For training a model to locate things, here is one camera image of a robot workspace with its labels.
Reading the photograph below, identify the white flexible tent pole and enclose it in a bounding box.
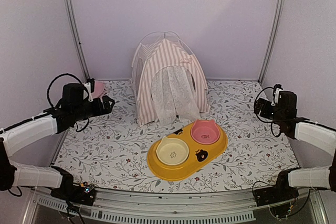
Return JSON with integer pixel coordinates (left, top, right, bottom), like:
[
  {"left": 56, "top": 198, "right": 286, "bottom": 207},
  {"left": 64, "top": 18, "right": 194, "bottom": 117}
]
[{"left": 131, "top": 31, "right": 165, "bottom": 67}]

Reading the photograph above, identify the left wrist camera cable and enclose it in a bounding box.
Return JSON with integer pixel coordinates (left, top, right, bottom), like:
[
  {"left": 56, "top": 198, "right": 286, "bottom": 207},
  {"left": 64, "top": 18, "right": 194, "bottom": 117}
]
[{"left": 46, "top": 73, "right": 91, "bottom": 106}]

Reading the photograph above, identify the front aluminium rail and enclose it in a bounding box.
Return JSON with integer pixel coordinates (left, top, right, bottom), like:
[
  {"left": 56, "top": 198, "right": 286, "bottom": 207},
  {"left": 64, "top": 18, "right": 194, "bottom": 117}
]
[{"left": 23, "top": 183, "right": 331, "bottom": 223}]

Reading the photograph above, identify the pink cat-ear pet bowl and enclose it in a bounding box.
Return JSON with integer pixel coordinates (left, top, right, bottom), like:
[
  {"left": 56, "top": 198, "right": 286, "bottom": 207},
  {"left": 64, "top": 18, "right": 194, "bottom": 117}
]
[{"left": 191, "top": 120, "right": 221, "bottom": 145}]

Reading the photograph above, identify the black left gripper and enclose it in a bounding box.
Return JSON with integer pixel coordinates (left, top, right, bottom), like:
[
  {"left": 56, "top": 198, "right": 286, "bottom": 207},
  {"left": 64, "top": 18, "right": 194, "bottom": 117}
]
[{"left": 73, "top": 94, "right": 115, "bottom": 121}]

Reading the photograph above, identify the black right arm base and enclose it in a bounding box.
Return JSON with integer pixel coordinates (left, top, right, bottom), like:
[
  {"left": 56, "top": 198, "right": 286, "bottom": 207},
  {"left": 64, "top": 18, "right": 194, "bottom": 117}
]
[{"left": 252, "top": 168, "right": 299, "bottom": 206}]

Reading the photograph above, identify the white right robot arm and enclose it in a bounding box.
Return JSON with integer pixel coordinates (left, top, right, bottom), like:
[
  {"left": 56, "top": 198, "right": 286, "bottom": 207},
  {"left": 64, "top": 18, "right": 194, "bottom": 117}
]
[{"left": 254, "top": 86, "right": 335, "bottom": 201}]

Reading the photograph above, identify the striped pet tent fabric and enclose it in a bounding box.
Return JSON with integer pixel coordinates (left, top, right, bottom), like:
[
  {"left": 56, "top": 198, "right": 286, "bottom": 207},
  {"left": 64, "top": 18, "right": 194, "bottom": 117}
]
[{"left": 132, "top": 38, "right": 210, "bottom": 126}]

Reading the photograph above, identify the left aluminium frame post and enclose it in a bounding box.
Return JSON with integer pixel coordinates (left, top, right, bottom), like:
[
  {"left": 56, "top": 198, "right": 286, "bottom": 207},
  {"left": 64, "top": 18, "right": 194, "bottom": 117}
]
[{"left": 64, "top": 0, "right": 90, "bottom": 79}]

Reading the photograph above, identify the cream cat-ear pet bowl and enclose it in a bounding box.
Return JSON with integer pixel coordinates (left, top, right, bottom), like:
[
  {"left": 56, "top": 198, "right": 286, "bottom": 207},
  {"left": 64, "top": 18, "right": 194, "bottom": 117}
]
[{"left": 155, "top": 136, "right": 190, "bottom": 166}]

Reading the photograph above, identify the pink bowl behind tent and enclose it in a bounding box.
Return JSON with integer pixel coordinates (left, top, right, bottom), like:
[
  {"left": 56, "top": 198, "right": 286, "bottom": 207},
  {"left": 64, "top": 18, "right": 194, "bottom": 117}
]
[{"left": 92, "top": 80, "right": 107, "bottom": 99}]

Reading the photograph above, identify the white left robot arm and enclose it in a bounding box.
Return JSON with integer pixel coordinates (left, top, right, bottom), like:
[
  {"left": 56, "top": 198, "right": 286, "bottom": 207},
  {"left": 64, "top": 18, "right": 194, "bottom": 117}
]
[{"left": 1, "top": 79, "right": 115, "bottom": 200}]

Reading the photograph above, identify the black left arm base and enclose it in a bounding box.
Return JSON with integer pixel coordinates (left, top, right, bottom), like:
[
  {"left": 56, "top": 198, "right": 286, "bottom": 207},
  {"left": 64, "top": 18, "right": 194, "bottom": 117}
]
[{"left": 50, "top": 166, "right": 96, "bottom": 206}]

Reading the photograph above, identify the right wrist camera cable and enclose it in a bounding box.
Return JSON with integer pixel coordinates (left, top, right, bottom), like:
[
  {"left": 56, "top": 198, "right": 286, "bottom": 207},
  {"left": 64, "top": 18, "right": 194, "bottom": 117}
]
[{"left": 253, "top": 83, "right": 284, "bottom": 138}]

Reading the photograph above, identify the aluminium frame post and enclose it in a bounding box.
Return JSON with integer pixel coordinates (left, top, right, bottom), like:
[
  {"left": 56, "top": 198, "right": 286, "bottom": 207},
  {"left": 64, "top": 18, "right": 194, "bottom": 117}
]
[
  {"left": 64, "top": 0, "right": 90, "bottom": 79},
  {"left": 258, "top": 0, "right": 285, "bottom": 84}
]

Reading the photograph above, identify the right aluminium frame post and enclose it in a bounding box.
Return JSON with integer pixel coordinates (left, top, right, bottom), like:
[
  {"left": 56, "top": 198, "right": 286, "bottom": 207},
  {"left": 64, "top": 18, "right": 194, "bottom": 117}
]
[{"left": 258, "top": 0, "right": 285, "bottom": 84}]

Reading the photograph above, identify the yellow double bowl holder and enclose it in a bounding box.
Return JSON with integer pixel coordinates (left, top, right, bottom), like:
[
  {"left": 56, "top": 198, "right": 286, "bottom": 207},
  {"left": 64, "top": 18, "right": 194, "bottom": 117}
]
[{"left": 147, "top": 120, "right": 228, "bottom": 181}]

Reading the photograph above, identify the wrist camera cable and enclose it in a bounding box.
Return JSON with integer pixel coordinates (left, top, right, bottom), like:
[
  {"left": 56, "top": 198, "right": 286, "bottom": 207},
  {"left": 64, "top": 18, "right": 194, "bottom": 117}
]
[
  {"left": 46, "top": 73, "right": 91, "bottom": 106},
  {"left": 253, "top": 83, "right": 284, "bottom": 138}
]

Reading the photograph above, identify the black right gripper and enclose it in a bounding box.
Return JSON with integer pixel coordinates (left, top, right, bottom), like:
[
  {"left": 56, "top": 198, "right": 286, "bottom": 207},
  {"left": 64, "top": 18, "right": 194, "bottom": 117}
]
[{"left": 255, "top": 98, "right": 285, "bottom": 125}]

